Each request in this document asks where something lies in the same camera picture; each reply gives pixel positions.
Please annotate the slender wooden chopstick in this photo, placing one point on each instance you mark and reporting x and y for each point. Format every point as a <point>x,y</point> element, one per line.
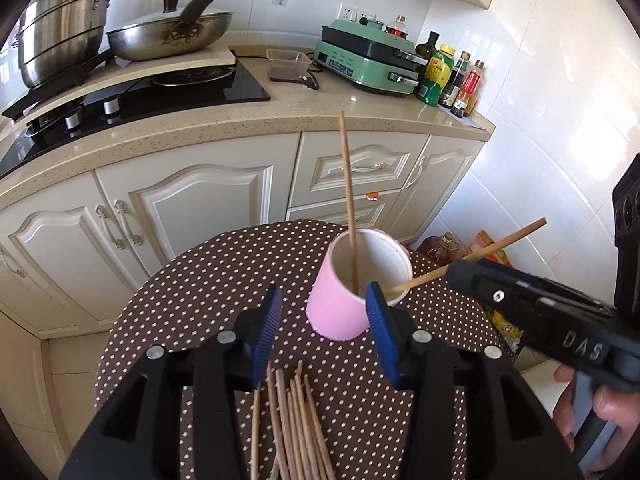
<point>425,275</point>
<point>347,185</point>

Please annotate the dark olive oil bottle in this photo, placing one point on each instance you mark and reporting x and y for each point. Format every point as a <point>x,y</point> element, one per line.
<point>428,47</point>

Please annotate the silver stove knob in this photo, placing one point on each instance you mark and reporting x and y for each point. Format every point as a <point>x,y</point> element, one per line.
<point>111,109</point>
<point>73,121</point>

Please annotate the bunch of wooden chopsticks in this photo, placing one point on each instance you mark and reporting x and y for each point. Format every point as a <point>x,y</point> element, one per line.
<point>295,435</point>

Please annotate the steel steamer pot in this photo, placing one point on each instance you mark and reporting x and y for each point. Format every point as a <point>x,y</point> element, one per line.
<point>60,25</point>

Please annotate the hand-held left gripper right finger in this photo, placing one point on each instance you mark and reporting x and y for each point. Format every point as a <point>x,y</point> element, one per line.
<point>382,330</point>

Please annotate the dark sauce bottle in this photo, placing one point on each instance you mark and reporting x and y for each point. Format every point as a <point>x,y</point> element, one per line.
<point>457,80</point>

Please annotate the green electric grill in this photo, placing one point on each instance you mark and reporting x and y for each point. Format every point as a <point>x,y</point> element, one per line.
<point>360,65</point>

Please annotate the large cream drawer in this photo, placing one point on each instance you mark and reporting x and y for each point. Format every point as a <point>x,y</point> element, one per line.
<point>320,170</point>

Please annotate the red label sauce bottle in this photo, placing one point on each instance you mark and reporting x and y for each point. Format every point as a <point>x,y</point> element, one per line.
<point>470,90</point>

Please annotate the large cooking oil bottle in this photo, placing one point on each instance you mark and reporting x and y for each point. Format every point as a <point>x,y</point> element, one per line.
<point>437,250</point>

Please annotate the orange package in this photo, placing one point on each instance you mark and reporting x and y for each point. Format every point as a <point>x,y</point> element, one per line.
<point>492,252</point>

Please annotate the clear plastic container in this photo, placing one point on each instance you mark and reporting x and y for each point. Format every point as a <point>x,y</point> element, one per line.
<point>287,67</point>

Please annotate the double white wall socket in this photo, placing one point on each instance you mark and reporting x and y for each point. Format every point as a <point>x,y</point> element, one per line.
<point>356,13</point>

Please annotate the yellow snack packet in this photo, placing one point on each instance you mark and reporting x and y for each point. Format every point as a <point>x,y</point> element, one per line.
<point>505,332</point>

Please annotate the green bottle with yellow cap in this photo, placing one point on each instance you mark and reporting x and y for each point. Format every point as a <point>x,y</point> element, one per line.
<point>436,77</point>

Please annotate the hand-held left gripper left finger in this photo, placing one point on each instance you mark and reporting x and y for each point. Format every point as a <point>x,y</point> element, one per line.
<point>265,330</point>

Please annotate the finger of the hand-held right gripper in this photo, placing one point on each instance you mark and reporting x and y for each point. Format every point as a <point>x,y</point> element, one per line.
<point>480,280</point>

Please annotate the orange sticker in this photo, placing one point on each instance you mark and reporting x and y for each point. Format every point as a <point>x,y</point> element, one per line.
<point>373,196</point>

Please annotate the beige stone board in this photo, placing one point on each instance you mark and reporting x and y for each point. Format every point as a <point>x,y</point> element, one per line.
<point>165,66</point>

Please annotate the pink paper cup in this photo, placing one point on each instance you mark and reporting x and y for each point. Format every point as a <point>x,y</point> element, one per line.
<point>335,310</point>

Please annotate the person's right hand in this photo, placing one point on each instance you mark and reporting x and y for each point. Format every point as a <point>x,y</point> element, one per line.
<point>620,410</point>

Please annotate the black glass gas stove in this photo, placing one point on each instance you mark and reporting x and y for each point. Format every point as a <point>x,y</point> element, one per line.
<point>200,95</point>

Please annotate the narrow cream cabinet door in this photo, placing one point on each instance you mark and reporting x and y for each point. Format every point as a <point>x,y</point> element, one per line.
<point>440,185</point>

